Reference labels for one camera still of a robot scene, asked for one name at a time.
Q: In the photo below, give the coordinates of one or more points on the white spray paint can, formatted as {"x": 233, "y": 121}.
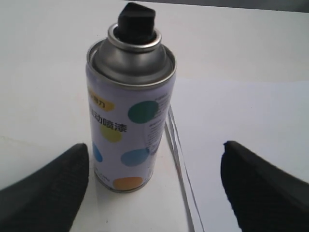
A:
{"x": 130, "y": 77}

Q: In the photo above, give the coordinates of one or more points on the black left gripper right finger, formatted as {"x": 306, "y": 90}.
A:
{"x": 263, "y": 197}

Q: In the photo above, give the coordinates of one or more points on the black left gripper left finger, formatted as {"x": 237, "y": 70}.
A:
{"x": 49, "y": 199}

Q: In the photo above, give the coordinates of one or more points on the white paper stack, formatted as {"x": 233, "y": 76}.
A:
{"x": 270, "y": 119}

